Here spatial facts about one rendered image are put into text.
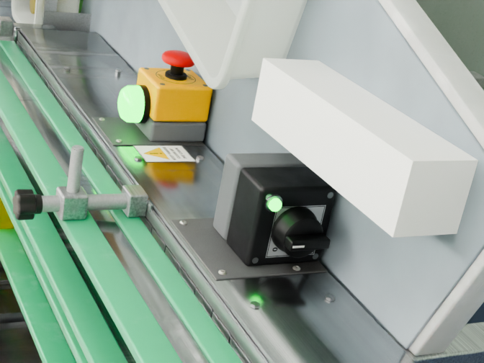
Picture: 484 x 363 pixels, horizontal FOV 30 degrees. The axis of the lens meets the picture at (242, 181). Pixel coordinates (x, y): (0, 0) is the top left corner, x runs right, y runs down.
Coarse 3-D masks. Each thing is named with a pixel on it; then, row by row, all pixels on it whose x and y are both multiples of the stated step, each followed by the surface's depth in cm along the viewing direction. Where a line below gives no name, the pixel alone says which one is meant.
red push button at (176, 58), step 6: (162, 54) 105; (168, 54) 105; (174, 54) 105; (180, 54) 105; (186, 54) 105; (168, 60) 104; (174, 60) 104; (180, 60) 104; (186, 60) 104; (192, 60) 105; (174, 66) 105; (180, 66) 104; (186, 66) 104; (174, 72) 106; (180, 72) 106
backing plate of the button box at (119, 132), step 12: (96, 120) 108; (108, 120) 109; (120, 120) 110; (108, 132) 105; (120, 132) 106; (132, 132) 107; (120, 144) 103; (132, 144) 103; (144, 144) 104; (156, 144) 105; (168, 144) 105; (180, 144) 106; (192, 144) 107; (204, 144) 108
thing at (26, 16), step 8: (16, 0) 157; (24, 0) 158; (40, 0) 143; (16, 8) 157; (24, 8) 158; (40, 8) 143; (16, 16) 155; (24, 16) 155; (32, 16) 156; (40, 16) 144
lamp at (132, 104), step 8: (128, 88) 105; (136, 88) 105; (144, 88) 105; (120, 96) 105; (128, 96) 104; (136, 96) 104; (144, 96) 104; (120, 104) 105; (128, 104) 104; (136, 104) 104; (144, 104) 104; (120, 112) 105; (128, 112) 104; (136, 112) 104; (144, 112) 104; (128, 120) 105; (136, 120) 105; (144, 120) 105
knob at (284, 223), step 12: (288, 216) 80; (300, 216) 80; (312, 216) 80; (276, 228) 80; (288, 228) 79; (300, 228) 80; (312, 228) 80; (276, 240) 81; (288, 240) 79; (300, 240) 79; (312, 240) 79; (324, 240) 80; (288, 252) 80; (300, 252) 81; (312, 252) 82
